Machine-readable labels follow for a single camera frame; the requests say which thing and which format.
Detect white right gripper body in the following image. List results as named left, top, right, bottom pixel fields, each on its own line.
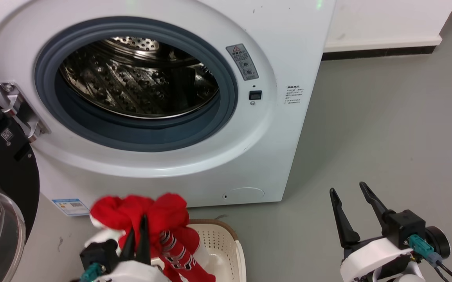
left=340, top=236, right=414, bottom=282

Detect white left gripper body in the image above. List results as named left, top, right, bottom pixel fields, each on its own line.
left=92, top=259, right=170, bottom=282

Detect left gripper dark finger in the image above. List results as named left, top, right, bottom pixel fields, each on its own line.
left=121, top=227, right=137, bottom=262
left=136, top=214, right=152, bottom=265

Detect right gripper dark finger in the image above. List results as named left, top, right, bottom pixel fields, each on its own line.
left=359, top=181, right=397, bottom=238
left=329, top=188, right=362, bottom=248

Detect red and white garment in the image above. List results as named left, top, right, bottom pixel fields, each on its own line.
left=89, top=192, right=217, bottom=282

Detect cream plastic laundry basket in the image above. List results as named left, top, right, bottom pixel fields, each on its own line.
left=151, top=219, right=247, bottom=282

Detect white front-load washing machine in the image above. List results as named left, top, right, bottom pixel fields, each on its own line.
left=0, top=0, right=336, bottom=218

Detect blue white energy label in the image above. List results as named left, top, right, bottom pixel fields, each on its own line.
left=51, top=197, right=90, bottom=217

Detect round filter cover panel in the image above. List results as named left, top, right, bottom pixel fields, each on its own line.
left=223, top=187, right=266, bottom=201

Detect grey rubber door gasket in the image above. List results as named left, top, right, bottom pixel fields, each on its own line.
left=34, top=16, right=239, bottom=153

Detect small printed text sticker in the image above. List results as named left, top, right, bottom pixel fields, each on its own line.
left=284, top=85, right=304, bottom=106

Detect black round washer door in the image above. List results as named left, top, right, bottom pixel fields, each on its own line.
left=0, top=92, right=41, bottom=282

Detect steel perforated washer drum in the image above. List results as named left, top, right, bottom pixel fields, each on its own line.
left=58, top=36, right=221, bottom=119

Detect metal door hinge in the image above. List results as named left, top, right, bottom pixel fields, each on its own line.
left=0, top=82, right=51, bottom=144

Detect grey warning sticker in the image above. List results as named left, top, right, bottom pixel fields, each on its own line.
left=225, top=43, right=259, bottom=81

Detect left teal plug cable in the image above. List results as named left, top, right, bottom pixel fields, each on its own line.
left=71, top=262, right=106, bottom=282

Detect teal plug cable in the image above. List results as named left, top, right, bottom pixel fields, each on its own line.
left=71, top=262, right=106, bottom=282
left=407, top=234, right=452, bottom=282

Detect right teal plug cable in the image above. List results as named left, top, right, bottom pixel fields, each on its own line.
left=407, top=234, right=452, bottom=282

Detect black wall baseboard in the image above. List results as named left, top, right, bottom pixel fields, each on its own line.
left=321, top=45, right=438, bottom=61

